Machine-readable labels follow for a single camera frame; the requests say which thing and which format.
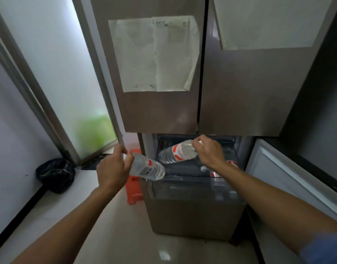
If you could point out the person's left hand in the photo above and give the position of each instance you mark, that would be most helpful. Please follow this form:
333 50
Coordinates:
112 171

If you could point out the person's right forearm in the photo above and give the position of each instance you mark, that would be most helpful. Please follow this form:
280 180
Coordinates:
270 207

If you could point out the brown refrigerator door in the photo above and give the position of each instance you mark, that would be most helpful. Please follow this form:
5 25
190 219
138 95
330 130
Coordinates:
163 112
245 90

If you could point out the red plastic stool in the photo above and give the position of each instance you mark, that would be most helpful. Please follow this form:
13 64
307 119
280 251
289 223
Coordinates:
134 192

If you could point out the person's right hand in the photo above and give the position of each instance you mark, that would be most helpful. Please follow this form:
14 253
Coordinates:
211 153

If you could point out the large white paper sheet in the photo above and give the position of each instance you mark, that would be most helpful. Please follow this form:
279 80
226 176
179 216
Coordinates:
270 21

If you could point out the person's left forearm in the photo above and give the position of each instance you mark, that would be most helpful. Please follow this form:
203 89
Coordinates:
72 226

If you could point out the brown refrigerator freezer drawer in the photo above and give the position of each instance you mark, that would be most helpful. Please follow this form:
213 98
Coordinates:
193 214

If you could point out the black garbage bag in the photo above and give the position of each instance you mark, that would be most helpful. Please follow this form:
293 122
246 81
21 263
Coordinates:
55 175

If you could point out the person's left thumb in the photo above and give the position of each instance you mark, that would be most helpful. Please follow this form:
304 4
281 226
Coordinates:
120 151

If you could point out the clear water bottle red label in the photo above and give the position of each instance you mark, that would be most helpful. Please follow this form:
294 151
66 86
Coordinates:
146 167
176 153
231 163

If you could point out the blue sleeve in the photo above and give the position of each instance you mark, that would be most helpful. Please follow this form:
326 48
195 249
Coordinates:
326 250

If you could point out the frosted glass sliding door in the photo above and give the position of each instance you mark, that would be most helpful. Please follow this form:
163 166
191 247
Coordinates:
63 79

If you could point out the refrigerator door white inside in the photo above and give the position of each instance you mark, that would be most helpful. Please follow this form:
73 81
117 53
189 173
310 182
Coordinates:
289 175

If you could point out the person's right thumb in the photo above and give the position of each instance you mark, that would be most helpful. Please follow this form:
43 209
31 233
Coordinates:
197 149

